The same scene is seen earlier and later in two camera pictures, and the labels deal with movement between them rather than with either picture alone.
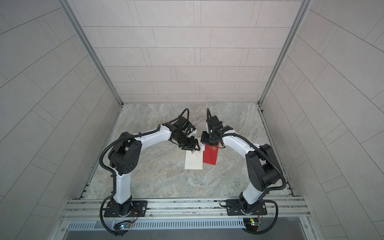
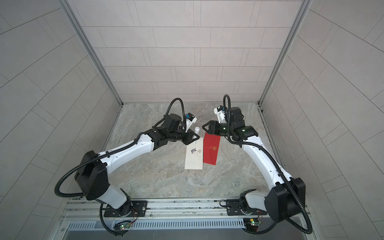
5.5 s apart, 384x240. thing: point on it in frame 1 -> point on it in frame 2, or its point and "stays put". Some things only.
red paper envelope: (210, 155) stays put
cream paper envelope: (194, 159) stays put
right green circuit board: (252, 224) stays put
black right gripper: (204, 139) -> (213, 123)
